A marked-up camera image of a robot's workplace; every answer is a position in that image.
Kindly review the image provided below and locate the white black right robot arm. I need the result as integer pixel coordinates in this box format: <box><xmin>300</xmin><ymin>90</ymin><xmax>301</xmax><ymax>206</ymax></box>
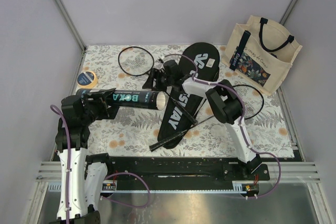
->
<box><xmin>143</xmin><ymin>60</ymin><xmax>261</xmax><ymax>180</ymax></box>

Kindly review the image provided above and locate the yellow masking tape roll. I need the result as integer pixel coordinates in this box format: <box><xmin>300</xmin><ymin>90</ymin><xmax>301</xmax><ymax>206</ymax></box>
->
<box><xmin>77</xmin><ymin>70</ymin><xmax>98</xmax><ymax>89</ymax></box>

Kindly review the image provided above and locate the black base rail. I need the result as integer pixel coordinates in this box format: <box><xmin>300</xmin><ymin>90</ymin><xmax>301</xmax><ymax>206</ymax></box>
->
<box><xmin>101</xmin><ymin>156</ymin><xmax>270</xmax><ymax>196</ymax></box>

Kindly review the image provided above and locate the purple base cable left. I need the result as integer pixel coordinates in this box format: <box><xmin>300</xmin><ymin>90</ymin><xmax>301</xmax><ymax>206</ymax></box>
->
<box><xmin>98</xmin><ymin>173</ymin><xmax>152</xmax><ymax>208</ymax></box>

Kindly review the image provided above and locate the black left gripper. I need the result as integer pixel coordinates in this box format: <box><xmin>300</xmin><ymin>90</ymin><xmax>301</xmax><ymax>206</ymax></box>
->
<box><xmin>81</xmin><ymin>88</ymin><xmax>121</xmax><ymax>125</ymax></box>

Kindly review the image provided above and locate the black Crossway racket cover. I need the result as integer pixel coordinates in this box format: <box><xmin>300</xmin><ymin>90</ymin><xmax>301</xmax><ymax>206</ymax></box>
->
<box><xmin>157</xmin><ymin>42</ymin><xmax>221</xmax><ymax>149</ymax></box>

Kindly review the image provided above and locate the aluminium frame post left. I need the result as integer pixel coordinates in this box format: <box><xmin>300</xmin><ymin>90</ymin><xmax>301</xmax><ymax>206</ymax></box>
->
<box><xmin>54</xmin><ymin>0</ymin><xmax>87</xmax><ymax>52</ymax></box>

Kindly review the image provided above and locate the black badminton racket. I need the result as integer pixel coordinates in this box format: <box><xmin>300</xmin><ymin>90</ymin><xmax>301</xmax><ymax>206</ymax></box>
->
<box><xmin>118</xmin><ymin>46</ymin><xmax>199</xmax><ymax>125</ymax></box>
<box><xmin>149</xmin><ymin>84</ymin><xmax>265</xmax><ymax>152</ymax></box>

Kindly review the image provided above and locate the floral patterned table mat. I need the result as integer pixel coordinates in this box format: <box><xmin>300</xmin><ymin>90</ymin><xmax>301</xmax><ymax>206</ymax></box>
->
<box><xmin>57</xmin><ymin>44</ymin><xmax>294</xmax><ymax>158</ymax></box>

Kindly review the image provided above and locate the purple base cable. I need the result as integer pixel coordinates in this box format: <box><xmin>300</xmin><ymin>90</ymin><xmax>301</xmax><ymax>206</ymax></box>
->
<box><xmin>98</xmin><ymin>173</ymin><xmax>152</xmax><ymax>208</ymax></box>
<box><xmin>246</xmin><ymin>161</ymin><xmax>282</xmax><ymax>200</ymax></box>

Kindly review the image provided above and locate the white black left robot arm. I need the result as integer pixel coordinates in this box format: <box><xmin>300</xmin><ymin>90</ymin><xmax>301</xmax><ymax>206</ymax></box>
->
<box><xmin>50</xmin><ymin>89</ymin><xmax>119</xmax><ymax>223</ymax></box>

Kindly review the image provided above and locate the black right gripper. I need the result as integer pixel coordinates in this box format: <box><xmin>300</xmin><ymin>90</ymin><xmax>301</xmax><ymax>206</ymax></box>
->
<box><xmin>142</xmin><ymin>68</ymin><xmax>173</xmax><ymax>93</ymax></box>

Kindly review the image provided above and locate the black badminton racket left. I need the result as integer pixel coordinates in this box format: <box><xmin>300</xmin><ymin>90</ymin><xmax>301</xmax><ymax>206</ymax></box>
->
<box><xmin>118</xmin><ymin>46</ymin><xmax>199</xmax><ymax>125</ymax></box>

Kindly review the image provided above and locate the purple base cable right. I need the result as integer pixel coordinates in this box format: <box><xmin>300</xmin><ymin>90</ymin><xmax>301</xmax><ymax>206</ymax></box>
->
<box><xmin>246</xmin><ymin>161</ymin><xmax>282</xmax><ymax>200</ymax></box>

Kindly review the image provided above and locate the black Boka shuttlecock tube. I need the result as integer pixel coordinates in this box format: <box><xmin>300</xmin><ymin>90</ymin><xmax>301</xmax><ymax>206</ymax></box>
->
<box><xmin>76</xmin><ymin>89</ymin><xmax>166</xmax><ymax>111</ymax></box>

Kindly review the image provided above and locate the cream canvas tote bag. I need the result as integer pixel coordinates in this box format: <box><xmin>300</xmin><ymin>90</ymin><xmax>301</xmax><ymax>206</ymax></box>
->
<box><xmin>222</xmin><ymin>15</ymin><xmax>302</xmax><ymax>95</ymax></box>

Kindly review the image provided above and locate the black badminton racket right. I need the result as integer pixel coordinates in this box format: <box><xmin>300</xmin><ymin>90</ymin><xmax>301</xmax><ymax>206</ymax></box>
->
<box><xmin>149</xmin><ymin>84</ymin><xmax>265</xmax><ymax>152</ymax></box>

